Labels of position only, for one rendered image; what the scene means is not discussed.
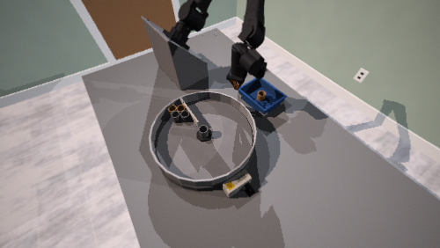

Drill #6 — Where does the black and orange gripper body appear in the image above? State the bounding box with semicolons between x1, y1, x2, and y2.
226;61;246;84

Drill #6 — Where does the bronze bushing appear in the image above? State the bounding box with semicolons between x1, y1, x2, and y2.
168;105;177;115
177;105;186;113
257;91;266;101

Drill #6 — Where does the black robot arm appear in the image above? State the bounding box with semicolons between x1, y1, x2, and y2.
163;0;268;80

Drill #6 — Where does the grey metal ring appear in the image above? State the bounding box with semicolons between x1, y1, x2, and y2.
171;111;181;123
180;110;191;122
198;125;209;138

